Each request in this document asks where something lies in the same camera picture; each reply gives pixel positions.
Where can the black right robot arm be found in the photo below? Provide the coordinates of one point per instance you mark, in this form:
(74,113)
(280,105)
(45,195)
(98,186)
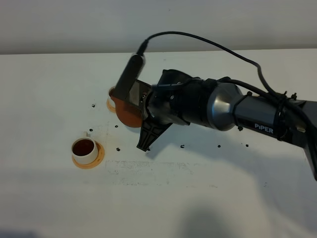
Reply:
(223,104)

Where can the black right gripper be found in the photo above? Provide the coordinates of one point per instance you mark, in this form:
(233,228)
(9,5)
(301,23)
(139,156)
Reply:
(177,98)

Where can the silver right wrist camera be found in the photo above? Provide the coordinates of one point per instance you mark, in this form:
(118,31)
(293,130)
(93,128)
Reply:
(129,75)

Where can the near white teacup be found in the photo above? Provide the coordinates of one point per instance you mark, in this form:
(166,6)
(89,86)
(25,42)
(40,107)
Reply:
(84,149)

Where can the far orange coaster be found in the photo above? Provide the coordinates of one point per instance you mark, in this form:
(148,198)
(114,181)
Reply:
(111,105)

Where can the brown clay teapot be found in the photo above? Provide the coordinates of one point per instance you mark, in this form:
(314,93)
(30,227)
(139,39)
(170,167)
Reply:
(129,115)

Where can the near orange coaster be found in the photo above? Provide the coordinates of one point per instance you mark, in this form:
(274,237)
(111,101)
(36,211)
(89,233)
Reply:
(97,161)

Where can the orange coaster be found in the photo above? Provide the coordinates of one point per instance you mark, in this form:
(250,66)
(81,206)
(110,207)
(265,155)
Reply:
(97,161)
(111,105)

